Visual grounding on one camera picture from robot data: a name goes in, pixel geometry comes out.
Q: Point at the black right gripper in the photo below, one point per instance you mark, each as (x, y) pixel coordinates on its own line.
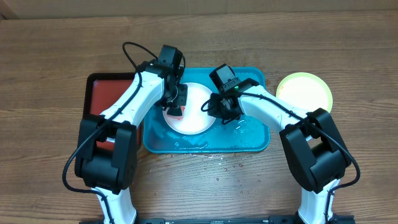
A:
(216, 113)

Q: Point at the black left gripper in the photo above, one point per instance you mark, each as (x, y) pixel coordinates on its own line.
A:
(182, 99)

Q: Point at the white plate with red stain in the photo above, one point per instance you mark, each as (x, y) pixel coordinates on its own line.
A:
(193, 119)

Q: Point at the yellow plate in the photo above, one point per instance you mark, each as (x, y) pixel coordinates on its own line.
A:
(306, 91)

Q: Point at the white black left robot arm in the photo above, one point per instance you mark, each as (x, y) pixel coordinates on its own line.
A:
(106, 154)

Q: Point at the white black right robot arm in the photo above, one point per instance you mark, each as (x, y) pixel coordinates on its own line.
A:
(315, 152)

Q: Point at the black tray with red liquid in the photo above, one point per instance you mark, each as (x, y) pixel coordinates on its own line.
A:
(103, 90)

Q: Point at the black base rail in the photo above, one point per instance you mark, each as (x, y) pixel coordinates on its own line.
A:
(273, 219)

